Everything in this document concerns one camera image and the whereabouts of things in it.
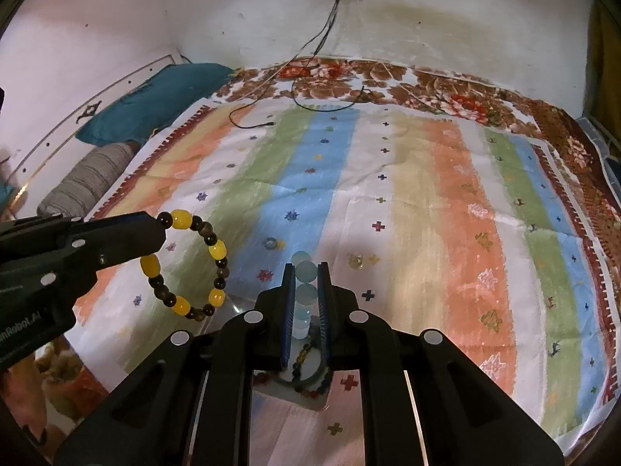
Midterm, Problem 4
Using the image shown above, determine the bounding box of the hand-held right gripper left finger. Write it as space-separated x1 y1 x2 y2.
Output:
53 262 297 466

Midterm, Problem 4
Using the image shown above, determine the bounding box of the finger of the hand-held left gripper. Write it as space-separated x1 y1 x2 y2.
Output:
57 210 167 278
0 216 88 253

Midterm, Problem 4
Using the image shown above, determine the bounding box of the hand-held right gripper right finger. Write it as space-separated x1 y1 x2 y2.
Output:
317 261 564 466

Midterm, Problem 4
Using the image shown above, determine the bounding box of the light blue bead bracelet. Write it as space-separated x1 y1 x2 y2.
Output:
290 250 317 346

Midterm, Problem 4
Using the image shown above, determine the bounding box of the multicolour bead bracelet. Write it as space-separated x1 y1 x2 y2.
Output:
290 340 337 397

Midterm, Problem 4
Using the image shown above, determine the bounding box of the yellow and dark bead bracelet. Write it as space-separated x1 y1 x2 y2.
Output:
140 209 229 322

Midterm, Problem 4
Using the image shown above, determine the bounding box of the silver metal tin box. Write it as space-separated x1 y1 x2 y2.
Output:
228 295 337 413

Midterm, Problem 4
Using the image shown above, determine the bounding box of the grey striped bolster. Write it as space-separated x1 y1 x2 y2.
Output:
38 143 137 219

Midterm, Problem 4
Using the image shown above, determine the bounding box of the white headboard with gold trim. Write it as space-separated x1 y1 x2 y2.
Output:
0 53 183 215

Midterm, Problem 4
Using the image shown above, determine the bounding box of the teal pillow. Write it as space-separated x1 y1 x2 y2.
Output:
76 62 234 148

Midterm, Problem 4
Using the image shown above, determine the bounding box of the striped pastel cloth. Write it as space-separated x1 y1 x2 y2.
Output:
65 101 619 466

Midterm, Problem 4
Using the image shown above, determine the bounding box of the yellow hanging cloth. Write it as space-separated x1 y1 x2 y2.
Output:
589 4 621 123

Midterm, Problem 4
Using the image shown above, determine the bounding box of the black cable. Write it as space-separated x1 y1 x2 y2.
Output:
291 0 368 113
230 0 343 130

